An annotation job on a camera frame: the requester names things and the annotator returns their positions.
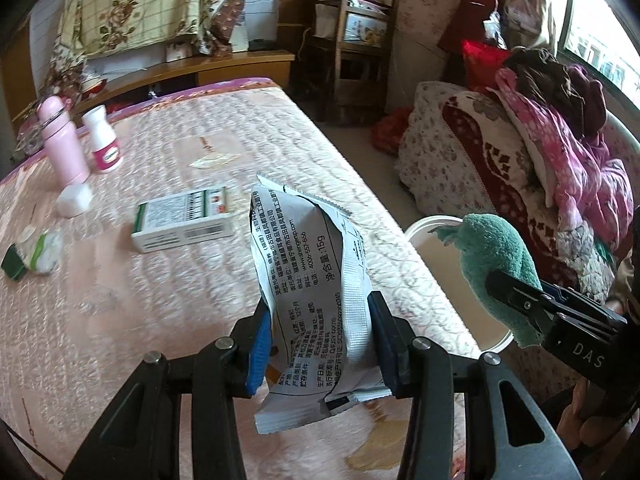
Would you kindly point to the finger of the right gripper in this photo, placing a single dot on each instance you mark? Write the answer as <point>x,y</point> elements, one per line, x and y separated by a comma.
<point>523,308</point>
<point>552,297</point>

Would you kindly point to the floral covered sofa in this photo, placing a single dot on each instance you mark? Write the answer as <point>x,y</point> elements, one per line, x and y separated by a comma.
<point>461,153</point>

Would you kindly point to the green white medicine box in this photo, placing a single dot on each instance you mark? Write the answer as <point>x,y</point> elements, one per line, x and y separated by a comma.
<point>182,219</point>

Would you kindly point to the right hand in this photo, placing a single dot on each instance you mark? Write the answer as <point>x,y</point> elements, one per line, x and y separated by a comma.
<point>593,439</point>

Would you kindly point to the white bottle pink label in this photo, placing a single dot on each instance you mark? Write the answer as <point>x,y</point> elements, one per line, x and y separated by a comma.
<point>104,144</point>

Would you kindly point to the dark green packet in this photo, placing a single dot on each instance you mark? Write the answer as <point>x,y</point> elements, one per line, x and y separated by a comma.
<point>13,265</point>

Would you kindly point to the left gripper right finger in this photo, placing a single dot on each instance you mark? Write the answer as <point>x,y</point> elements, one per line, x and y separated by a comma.
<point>506,433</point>

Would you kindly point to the green fuzzy sock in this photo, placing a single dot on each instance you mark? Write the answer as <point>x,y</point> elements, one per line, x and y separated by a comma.
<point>488,243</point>

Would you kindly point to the white paper label scrap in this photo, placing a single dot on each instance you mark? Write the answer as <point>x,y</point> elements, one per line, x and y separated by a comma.
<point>214,160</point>

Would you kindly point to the white bottle cap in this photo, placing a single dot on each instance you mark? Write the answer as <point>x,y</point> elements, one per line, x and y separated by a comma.
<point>74,200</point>

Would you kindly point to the dark brown clothing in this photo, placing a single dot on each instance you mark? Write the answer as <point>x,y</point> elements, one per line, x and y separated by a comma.
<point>569,89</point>

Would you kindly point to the beige curtain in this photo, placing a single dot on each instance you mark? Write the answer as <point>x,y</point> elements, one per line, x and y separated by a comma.
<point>532,23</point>

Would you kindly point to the cream plastic trash bucket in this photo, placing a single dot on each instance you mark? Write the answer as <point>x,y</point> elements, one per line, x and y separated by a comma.
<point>444,263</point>

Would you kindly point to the red cushion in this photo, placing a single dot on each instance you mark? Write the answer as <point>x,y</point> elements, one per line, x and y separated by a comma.
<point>481,62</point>

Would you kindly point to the floral yellow blanket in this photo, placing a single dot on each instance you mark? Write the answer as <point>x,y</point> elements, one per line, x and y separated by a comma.
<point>96,28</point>

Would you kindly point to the white printed snack wrapper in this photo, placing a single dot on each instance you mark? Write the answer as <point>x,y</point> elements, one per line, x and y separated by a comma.
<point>313,276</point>

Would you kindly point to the pink floral quilt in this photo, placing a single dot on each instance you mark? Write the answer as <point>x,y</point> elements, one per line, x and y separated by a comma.
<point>590,185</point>

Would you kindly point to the wooden chair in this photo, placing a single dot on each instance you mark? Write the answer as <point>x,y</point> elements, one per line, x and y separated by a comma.
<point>346,58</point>

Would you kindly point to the pink thermos bottle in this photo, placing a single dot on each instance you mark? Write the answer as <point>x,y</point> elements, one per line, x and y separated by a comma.
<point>61,142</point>

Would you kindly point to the green white pouch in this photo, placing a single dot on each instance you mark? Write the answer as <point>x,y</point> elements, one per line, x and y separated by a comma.
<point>40,250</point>

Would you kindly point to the window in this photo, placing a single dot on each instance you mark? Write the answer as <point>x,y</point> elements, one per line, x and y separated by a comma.
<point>591,34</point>

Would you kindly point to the pink quilted table cover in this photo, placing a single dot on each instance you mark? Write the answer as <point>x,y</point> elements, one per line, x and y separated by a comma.
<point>161,259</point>

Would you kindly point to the wooden low cabinet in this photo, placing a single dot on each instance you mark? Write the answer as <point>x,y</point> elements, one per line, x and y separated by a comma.
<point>274,64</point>

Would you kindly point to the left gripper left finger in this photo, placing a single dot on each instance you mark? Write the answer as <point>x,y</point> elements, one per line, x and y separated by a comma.
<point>138,434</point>

